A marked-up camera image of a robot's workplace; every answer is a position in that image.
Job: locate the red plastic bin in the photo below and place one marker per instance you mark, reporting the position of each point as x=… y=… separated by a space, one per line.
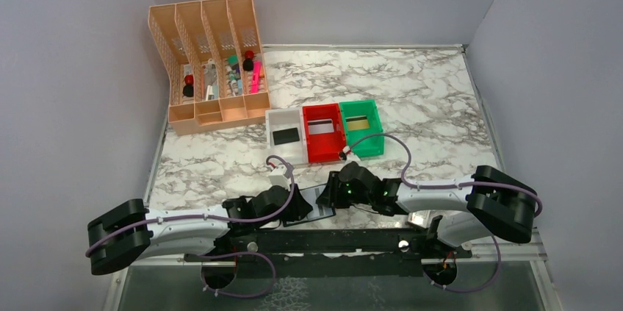
x=325 y=135

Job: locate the green plastic bin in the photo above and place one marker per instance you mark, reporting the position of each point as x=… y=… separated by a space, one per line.
x=373 y=146

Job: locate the black credit card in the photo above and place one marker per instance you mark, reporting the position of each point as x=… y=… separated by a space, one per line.
x=285 y=136

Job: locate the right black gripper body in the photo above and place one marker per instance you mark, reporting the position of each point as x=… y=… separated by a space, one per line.
x=333 y=190

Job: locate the black leather card holder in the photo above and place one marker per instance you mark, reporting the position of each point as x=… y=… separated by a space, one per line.
x=318 y=212

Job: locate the white plastic bin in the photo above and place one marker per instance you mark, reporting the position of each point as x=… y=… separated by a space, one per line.
x=295 y=153

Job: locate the gold credit card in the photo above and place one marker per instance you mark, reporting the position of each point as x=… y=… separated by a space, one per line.
x=357 y=123

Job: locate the white stapler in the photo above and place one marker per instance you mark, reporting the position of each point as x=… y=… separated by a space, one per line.
x=210 y=80

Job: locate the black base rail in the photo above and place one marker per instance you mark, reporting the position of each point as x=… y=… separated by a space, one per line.
x=317 y=253

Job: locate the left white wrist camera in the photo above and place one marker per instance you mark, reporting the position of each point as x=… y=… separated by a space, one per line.
x=281 y=176

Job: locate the peach plastic desk organizer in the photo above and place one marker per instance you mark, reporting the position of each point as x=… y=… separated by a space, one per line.
x=186 y=35

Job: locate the silver card tin box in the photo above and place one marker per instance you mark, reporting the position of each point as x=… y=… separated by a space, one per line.
x=419 y=219

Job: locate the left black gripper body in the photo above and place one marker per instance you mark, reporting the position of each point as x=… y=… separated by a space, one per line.
x=296 y=204

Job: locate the pink highlighter pen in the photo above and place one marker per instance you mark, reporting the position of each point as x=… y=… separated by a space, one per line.
x=256 y=77

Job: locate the silver credit card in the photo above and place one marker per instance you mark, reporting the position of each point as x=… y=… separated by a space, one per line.
x=322 y=126

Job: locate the red black stamp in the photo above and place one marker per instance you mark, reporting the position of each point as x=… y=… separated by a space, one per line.
x=248 y=62
x=188 y=89

